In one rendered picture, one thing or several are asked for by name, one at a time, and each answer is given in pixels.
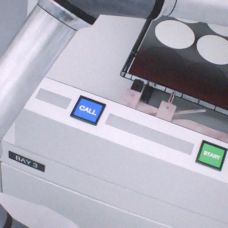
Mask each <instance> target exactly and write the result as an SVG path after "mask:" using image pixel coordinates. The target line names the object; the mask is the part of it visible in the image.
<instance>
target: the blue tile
mask: <svg viewBox="0 0 228 228"><path fill-rule="evenodd" d="M102 108H103V106H102V105H99V104H97V103H94V102H91V101H88V100H86V99H81V101H80V103H79V104H78V106H77V108H76V110H75V112H74V115H76V116H79V117H81V118H84V119H87V120H90V121H92V122H96V121H97V119H98V117H99V115H100V112H101V110H102Z"/></svg>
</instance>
